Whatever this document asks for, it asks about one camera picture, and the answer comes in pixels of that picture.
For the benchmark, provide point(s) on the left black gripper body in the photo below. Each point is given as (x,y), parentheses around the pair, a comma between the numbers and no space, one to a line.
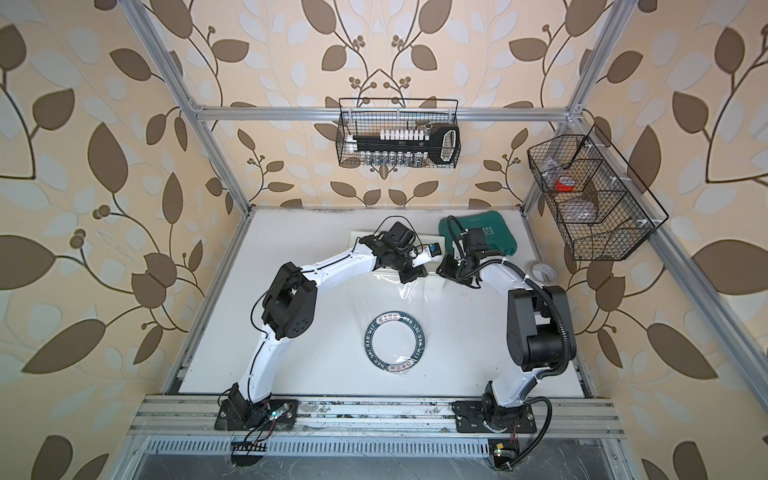
(403,262)

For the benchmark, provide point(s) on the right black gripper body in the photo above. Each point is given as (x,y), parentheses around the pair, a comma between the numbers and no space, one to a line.
(455,269)

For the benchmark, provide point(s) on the clear plastic wrap sheet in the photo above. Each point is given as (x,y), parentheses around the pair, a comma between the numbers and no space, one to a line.
(419,298)

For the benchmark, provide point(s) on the white plate green rim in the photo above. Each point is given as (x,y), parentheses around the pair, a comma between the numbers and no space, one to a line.
(394,342)

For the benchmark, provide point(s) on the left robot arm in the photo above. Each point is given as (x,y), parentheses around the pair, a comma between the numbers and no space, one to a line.
(289,304)

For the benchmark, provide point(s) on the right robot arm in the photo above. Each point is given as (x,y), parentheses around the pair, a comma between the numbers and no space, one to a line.
(539,331)

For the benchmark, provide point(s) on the green tool case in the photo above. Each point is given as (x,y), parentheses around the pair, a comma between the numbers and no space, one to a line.
(497,234)

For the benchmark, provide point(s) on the white tape roll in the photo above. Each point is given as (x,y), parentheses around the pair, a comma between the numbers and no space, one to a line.
(542,273)

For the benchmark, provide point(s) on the black socket set holder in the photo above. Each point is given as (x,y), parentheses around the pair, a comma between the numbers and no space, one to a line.
(424,146)

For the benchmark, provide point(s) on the red item in basket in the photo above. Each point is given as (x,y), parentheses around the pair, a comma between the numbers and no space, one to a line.
(565,184)

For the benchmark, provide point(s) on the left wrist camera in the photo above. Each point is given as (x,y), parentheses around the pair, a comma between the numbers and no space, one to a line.
(430,253)

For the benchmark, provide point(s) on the back black wire basket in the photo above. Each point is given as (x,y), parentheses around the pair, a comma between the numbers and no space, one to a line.
(366,114)

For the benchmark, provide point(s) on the black wire basket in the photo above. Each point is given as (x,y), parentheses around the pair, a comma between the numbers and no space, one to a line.
(611,212)
(366,114)

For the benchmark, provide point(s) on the right black wire basket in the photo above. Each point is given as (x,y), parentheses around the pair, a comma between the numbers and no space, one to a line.
(611,212)

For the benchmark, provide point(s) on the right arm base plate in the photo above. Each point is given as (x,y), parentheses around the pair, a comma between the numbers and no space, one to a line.
(474,417)

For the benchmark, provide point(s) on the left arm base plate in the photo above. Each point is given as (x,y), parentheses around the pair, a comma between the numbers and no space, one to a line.
(281,413)

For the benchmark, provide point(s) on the aluminium front rail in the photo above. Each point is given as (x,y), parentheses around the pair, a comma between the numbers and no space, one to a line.
(562,418)

